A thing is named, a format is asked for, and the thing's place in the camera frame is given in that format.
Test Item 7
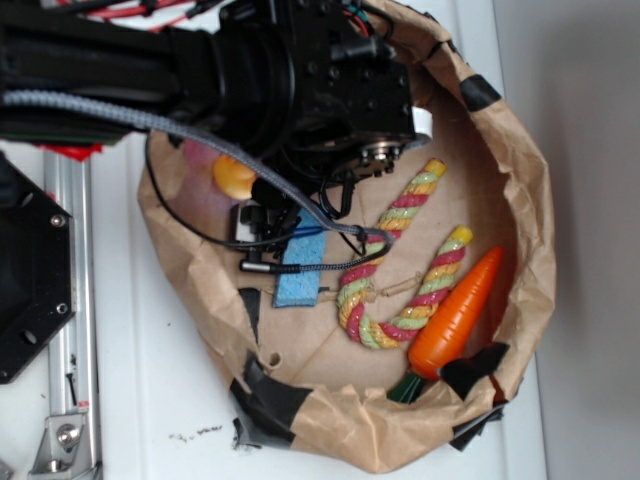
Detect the aluminium extrusion rail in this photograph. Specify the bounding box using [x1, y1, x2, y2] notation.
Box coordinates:
[44, 153, 103, 479]

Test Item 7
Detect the orange plastic carrot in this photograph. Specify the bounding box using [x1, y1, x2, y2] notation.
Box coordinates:
[387, 246, 504, 404]

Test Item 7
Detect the multicolour twisted rope toy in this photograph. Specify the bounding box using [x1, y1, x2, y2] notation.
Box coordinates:
[336, 159, 473, 350]

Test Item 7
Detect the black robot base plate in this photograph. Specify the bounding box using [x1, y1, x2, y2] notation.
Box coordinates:
[1, 154, 75, 385]

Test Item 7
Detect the metal corner bracket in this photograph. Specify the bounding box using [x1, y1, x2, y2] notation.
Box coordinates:
[27, 413, 101, 480]

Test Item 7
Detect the white tray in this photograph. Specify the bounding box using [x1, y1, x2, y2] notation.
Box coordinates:
[85, 1, 547, 479]

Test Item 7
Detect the yellow rubber duck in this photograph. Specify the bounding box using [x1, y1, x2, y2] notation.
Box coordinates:
[213, 155, 257, 200]

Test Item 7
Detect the brown paper bag bin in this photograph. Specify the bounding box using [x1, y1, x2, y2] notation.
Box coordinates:
[138, 1, 556, 474]

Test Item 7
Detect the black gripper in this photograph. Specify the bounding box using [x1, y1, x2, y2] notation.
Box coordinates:
[230, 180, 320, 274]

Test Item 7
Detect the blue sponge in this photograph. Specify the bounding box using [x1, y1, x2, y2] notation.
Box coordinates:
[272, 210, 327, 308]

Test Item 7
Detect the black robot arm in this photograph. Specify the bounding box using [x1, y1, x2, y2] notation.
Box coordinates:
[1, 1, 417, 263]

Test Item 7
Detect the grey braided cable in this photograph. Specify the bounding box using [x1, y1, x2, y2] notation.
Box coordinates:
[0, 89, 394, 275]

